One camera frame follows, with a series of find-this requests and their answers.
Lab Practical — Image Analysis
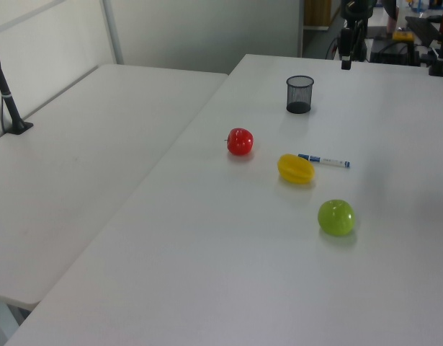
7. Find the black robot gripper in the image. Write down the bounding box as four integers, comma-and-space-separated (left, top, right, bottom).
340, 0, 377, 71

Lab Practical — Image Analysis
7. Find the white marker pen blue cap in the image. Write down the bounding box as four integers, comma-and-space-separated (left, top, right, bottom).
297, 153, 353, 169

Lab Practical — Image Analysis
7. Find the black mesh pen cup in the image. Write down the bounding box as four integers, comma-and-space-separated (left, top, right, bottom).
285, 74, 315, 115

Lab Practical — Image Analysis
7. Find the black equipment stand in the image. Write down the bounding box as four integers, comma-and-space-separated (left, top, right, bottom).
368, 15, 443, 67

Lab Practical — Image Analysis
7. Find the wooden cabinet panel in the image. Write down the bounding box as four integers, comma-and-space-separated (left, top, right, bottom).
303, 0, 332, 31

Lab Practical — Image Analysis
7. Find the yellow box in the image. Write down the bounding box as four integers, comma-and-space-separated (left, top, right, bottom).
392, 30, 416, 43

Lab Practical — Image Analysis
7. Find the black clamp with pole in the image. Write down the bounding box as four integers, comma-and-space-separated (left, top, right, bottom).
427, 0, 443, 77

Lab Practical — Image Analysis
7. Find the yellow toy starfruit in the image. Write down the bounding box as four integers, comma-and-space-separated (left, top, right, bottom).
277, 154, 317, 186

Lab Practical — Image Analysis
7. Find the red toy apple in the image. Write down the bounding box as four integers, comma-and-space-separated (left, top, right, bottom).
225, 127, 255, 157

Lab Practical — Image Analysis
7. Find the green toy apple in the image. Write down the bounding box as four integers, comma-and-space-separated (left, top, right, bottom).
316, 199, 357, 238

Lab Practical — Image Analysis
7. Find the black pole with base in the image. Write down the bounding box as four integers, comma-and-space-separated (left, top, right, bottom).
0, 35, 35, 136

